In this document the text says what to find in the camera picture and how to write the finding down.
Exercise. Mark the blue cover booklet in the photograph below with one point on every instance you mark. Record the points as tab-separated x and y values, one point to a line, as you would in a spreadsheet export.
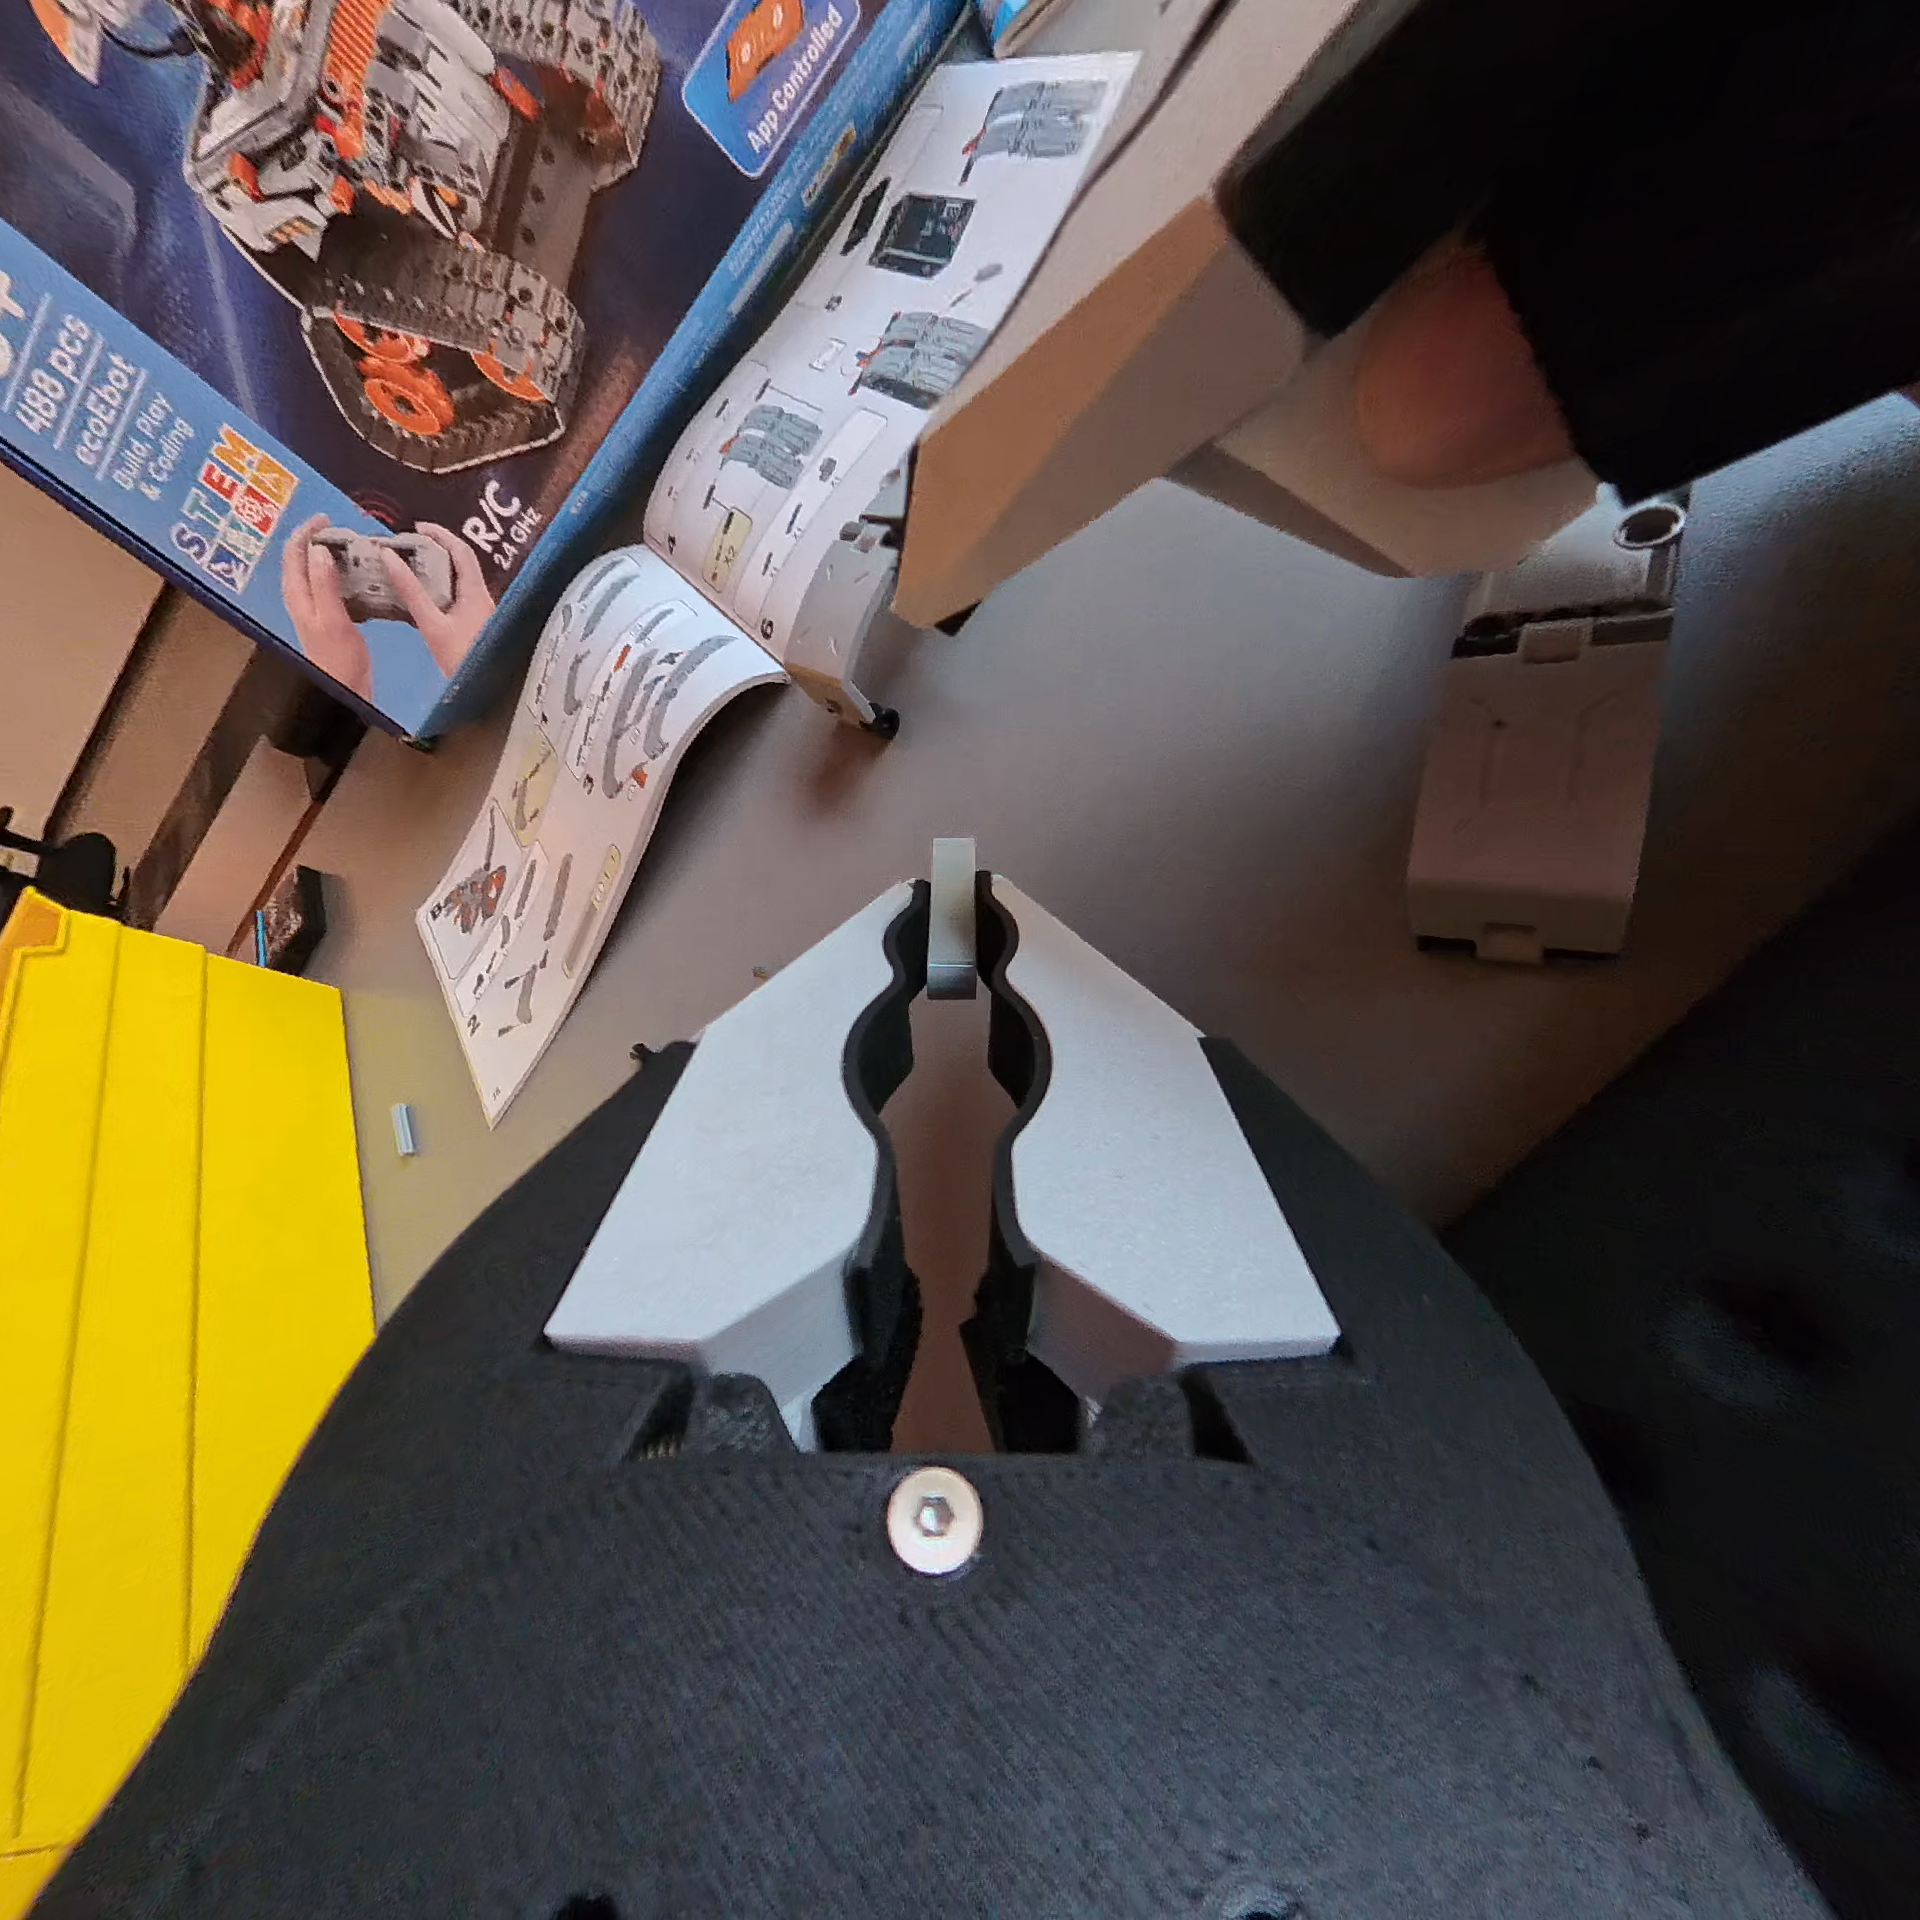
1013	18

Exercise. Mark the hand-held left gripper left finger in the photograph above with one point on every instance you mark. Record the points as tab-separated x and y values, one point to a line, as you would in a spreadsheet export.
720	1201

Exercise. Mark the grey desk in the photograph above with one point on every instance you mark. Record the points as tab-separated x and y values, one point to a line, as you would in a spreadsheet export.
1171	749

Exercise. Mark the small grey toy brick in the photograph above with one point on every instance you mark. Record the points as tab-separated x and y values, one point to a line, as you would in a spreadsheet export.
953	931

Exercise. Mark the blue toy robot kit box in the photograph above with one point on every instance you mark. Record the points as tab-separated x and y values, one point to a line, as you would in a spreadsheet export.
299	224

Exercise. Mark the grey toy panel assembly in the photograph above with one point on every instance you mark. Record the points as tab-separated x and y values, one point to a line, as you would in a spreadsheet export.
1530	780
840	616

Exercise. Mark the person's right hand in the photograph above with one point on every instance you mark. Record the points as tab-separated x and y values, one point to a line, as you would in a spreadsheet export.
1448	389

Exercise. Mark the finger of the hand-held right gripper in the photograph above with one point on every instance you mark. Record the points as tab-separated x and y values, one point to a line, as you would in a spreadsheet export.
1078	404

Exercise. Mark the small black box blue stripe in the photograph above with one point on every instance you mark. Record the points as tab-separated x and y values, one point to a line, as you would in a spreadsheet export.
292	921

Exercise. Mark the yellow plastic bin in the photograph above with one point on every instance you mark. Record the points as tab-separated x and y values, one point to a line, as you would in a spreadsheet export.
149	1275

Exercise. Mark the open instruction booklet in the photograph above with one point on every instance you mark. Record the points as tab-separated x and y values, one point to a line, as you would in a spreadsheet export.
598	780

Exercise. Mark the black perforated chair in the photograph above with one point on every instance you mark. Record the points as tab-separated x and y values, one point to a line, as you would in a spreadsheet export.
1769	1348

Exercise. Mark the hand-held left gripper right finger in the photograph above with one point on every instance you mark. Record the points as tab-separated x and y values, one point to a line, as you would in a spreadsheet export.
1154	1201

